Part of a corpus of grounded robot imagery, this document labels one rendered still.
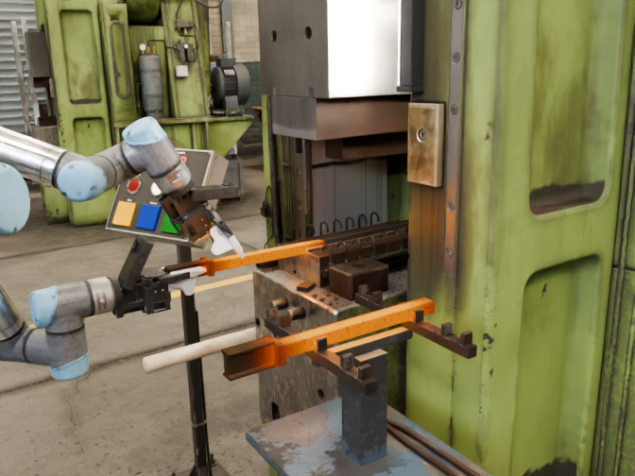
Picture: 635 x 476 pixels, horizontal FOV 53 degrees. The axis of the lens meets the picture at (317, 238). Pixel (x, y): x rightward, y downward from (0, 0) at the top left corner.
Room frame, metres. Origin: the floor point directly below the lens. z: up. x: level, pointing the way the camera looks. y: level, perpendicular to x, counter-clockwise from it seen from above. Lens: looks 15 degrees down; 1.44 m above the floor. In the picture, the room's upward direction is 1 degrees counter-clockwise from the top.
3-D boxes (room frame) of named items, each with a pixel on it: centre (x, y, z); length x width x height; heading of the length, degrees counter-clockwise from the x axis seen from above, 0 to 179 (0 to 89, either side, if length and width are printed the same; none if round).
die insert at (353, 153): (1.66, -0.17, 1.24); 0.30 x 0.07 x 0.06; 124
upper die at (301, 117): (1.66, -0.12, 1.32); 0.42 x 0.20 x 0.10; 124
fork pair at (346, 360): (0.94, -0.14, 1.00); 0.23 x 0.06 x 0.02; 122
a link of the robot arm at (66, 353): (1.20, 0.53, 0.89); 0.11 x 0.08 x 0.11; 74
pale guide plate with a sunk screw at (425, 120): (1.35, -0.23, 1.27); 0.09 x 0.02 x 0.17; 34
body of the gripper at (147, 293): (1.29, 0.38, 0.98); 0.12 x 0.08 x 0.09; 124
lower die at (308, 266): (1.66, -0.12, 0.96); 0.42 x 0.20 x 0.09; 124
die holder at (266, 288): (1.62, -0.16, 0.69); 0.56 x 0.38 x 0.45; 124
